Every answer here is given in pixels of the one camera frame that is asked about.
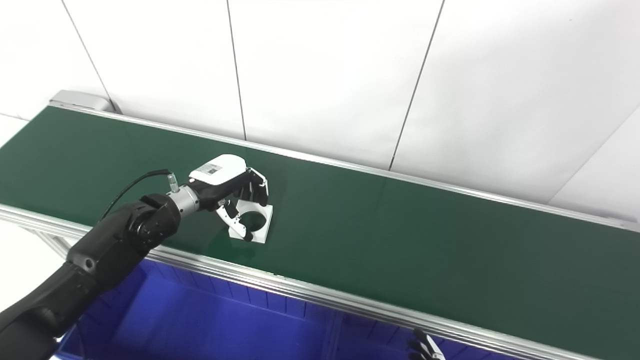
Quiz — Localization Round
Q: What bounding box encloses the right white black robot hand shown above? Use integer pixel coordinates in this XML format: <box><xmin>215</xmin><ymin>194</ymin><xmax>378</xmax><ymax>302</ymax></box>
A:
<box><xmin>407</xmin><ymin>327</ymin><xmax>447</xmax><ymax>360</ymax></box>

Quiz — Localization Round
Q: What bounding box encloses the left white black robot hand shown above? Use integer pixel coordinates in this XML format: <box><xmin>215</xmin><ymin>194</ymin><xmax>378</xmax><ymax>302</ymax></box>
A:
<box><xmin>188</xmin><ymin>153</ymin><xmax>270</xmax><ymax>242</ymax></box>

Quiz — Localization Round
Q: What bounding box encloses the white square part round hole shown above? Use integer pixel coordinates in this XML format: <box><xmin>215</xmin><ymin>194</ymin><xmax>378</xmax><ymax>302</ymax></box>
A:
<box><xmin>227</xmin><ymin>200</ymin><xmax>275</xmax><ymax>245</ymax></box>

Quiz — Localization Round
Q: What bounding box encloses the blue plastic bin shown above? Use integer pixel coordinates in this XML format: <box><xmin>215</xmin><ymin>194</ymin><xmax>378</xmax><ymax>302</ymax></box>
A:
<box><xmin>332</xmin><ymin>312</ymin><xmax>523</xmax><ymax>360</ymax></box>
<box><xmin>56</xmin><ymin>257</ymin><xmax>337</xmax><ymax>360</ymax></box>

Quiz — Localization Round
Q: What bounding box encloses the green conveyor belt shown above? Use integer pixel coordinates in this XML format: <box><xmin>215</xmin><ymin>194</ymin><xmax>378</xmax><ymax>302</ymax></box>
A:
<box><xmin>0</xmin><ymin>100</ymin><xmax>640</xmax><ymax>360</ymax></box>
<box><xmin>0</xmin><ymin>106</ymin><xmax>640</xmax><ymax>360</ymax></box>

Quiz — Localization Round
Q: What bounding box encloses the grey conveyor end housing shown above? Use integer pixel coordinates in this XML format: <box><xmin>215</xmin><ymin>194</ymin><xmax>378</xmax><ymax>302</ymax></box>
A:
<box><xmin>49</xmin><ymin>89</ymin><xmax>119</xmax><ymax>114</ymax></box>

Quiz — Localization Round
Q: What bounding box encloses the aluminium conveyor support leg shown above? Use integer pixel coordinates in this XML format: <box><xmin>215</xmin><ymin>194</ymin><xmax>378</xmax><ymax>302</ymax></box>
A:
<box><xmin>20</xmin><ymin>224</ymin><xmax>77</xmax><ymax>262</ymax></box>

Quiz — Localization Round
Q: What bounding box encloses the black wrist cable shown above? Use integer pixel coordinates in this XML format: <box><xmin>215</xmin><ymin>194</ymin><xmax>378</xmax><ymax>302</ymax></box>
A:
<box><xmin>99</xmin><ymin>169</ymin><xmax>182</xmax><ymax>222</ymax></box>

